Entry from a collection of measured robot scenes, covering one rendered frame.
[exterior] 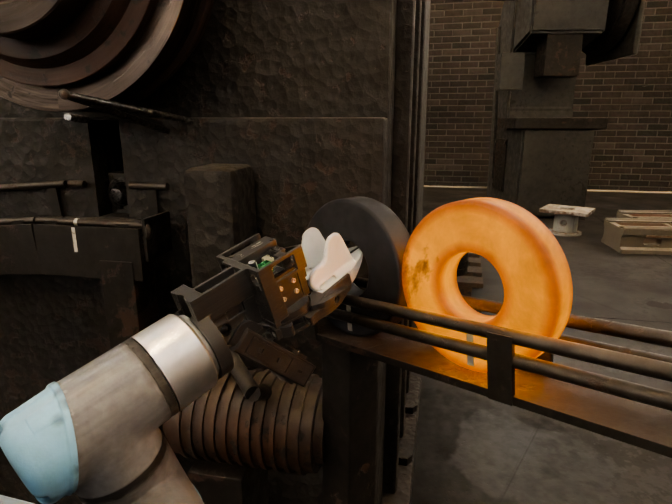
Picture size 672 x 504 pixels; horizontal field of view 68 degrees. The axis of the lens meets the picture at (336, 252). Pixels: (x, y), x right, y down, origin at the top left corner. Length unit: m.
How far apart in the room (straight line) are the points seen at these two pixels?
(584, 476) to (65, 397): 1.30
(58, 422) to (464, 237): 0.35
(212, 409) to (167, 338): 0.27
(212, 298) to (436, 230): 0.21
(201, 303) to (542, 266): 0.28
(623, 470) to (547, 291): 1.18
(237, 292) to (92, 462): 0.17
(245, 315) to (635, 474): 1.27
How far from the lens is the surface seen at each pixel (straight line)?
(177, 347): 0.42
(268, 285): 0.44
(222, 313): 0.45
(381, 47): 0.84
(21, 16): 0.80
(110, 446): 0.42
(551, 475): 1.48
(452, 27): 6.86
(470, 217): 0.44
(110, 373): 0.42
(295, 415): 0.65
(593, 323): 0.46
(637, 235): 3.86
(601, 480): 1.51
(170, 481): 0.46
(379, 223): 0.51
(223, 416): 0.68
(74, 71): 0.84
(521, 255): 0.42
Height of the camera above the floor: 0.87
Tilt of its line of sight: 15 degrees down
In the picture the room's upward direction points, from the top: straight up
